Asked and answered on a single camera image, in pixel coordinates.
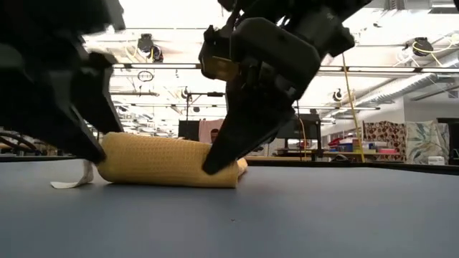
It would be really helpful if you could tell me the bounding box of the black ceiling cable reel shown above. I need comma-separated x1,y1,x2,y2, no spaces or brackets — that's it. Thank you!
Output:
137,33,165,64
412,37,435,57

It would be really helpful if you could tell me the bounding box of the pale floral fabric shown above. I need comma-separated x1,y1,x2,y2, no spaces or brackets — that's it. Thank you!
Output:
404,120,451,166

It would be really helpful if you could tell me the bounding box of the large black monitor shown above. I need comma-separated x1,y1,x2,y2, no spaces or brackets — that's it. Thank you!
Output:
278,113,322,140

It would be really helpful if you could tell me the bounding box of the white handwritten paper label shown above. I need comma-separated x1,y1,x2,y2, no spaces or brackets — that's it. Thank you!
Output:
49,160,95,190

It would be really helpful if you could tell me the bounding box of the black cabinet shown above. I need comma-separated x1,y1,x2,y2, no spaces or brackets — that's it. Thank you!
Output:
436,117,459,166

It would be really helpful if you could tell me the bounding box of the brown circle patterned fabric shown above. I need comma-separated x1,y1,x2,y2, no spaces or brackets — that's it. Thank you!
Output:
362,120,408,162

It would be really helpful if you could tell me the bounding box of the wooden table board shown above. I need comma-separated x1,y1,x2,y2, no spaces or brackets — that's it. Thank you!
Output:
245,156,316,161

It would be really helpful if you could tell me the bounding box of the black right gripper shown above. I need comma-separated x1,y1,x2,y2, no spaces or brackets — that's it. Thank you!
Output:
202,16,323,176

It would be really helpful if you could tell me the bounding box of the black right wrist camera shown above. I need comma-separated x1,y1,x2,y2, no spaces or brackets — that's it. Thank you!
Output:
198,24,240,82

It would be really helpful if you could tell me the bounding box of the pink curtain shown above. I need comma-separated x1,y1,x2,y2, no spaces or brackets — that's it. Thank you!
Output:
199,118,225,144

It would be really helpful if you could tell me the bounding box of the black stand frame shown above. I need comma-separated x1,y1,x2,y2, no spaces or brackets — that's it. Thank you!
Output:
184,91,227,123

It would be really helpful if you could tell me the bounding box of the yellow hanging cable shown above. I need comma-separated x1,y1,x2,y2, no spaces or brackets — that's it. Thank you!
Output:
340,53,366,164

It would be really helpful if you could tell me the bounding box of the dark hoop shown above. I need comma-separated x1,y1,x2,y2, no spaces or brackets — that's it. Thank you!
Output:
0,131,39,155

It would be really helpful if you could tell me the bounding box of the yellow waffle towel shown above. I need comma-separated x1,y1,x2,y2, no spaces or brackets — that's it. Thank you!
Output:
96,131,249,189

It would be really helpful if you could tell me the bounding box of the small black monitor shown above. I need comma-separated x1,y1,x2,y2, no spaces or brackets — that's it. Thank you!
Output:
178,120,201,142

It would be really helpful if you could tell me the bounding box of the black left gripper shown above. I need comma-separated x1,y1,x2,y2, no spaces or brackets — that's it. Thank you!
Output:
0,0,126,165

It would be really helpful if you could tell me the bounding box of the silver air duct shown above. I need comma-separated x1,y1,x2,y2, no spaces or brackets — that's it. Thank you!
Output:
358,59,459,105

